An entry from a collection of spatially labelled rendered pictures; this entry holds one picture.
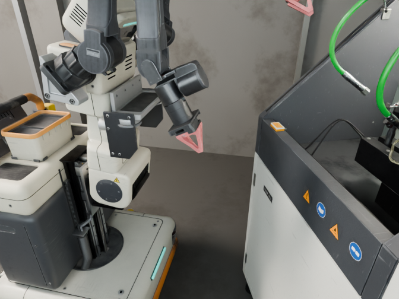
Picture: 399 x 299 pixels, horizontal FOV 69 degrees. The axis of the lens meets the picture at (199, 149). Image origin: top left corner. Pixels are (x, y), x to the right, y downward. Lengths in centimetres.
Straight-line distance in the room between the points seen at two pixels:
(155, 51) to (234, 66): 182
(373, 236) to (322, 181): 19
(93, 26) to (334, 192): 67
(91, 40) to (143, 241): 106
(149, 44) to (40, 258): 92
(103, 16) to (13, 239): 88
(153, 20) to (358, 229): 62
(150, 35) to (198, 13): 180
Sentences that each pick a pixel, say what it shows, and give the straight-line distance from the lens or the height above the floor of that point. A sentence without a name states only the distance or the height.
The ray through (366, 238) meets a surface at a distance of 70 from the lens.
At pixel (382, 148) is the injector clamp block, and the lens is 97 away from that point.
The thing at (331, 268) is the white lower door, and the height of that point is 77.
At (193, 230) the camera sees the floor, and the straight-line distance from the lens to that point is 197.
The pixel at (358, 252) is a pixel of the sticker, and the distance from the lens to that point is 73.
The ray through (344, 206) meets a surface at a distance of 74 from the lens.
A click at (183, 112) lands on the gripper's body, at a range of 72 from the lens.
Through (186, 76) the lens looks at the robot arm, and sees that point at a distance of 69.
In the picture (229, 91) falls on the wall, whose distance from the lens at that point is 254.
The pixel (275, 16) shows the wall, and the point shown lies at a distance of 242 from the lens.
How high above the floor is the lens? 137
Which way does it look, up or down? 29 degrees down
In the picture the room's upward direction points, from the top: straight up
